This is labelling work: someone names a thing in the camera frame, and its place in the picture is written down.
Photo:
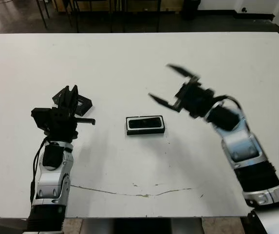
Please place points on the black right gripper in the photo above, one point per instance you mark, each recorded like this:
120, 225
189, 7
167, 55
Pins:
192, 100

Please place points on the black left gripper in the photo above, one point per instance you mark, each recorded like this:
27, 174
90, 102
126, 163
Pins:
61, 126

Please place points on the black box lid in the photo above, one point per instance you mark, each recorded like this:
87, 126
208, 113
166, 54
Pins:
84, 104

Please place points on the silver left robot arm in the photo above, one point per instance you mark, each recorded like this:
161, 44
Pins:
51, 175

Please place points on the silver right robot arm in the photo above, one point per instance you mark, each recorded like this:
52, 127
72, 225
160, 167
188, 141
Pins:
241, 143

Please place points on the black box white insert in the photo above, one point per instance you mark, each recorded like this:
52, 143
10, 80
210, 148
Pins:
145, 132

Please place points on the wooden plywood crate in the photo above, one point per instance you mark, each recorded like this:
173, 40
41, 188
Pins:
171, 5

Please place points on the robot lower body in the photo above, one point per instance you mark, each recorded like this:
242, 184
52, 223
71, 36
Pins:
141, 226

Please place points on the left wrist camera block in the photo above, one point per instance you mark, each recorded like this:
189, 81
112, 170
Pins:
42, 118

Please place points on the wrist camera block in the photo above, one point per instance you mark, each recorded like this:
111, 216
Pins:
208, 92
42, 118

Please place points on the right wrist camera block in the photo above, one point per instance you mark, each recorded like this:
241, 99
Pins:
208, 92

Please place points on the black round wall fitting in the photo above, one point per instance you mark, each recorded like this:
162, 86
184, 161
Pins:
244, 9

